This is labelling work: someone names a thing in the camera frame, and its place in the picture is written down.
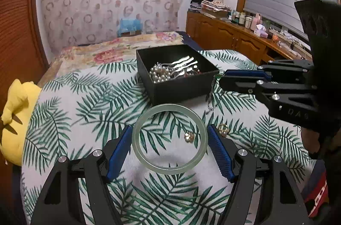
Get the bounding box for row of cosmetic bottles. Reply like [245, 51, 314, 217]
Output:
[230, 10, 264, 29]

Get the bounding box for red and black clothing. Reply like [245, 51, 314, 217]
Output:
[304, 169, 331, 215]

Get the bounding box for person's right hand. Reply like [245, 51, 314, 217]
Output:
[302, 126, 327, 160]

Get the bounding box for pink tissue box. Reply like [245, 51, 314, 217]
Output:
[254, 24, 269, 37]

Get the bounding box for circle patterned curtain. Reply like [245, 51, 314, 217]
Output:
[37, 0, 187, 54]

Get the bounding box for yellow plush toy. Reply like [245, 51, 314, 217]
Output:
[0, 79, 42, 165]

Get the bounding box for stack of folded patterned cloths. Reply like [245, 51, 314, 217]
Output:
[200, 0, 232, 18]

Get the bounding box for silver wavy hair clips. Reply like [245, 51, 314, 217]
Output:
[157, 55, 200, 80]

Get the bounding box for leaf print cloth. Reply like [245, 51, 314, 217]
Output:
[21, 49, 317, 225]

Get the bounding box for tangle of cables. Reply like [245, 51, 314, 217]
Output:
[274, 28, 312, 55]

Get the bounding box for pale green glass bangle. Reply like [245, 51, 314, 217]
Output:
[132, 103, 208, 175]

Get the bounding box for dark blue bed sheet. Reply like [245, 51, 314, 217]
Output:
[177, 31, 204, 51]

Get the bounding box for wooden louvered wardrobe door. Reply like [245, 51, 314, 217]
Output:
[0, 0, 50, 119]

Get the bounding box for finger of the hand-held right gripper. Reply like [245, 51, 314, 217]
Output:
[224, 59, 315, 82]
[219, 75, 319, 119]

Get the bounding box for floral bedspread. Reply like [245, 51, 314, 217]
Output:
[37, 31, 199, 87]

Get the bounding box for wooden cabinet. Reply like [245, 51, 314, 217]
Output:
[186, 11, 313, 66]

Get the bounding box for pearl bead necklace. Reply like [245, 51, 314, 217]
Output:
[149, 63, 176, 84]

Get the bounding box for thin chain necklace green pendant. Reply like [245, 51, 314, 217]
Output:
[206, 75, 223, 111]

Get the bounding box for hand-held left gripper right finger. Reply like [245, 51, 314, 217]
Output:
[206, 124, 313, 225]

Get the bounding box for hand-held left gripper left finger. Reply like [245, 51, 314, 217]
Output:
[30, 125, 134, 225]

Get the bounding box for black jewelry box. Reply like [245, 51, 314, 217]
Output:
[136, 44, 219, 106]

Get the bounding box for blue plush toy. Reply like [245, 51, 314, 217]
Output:
[117, 18, 144, 38]

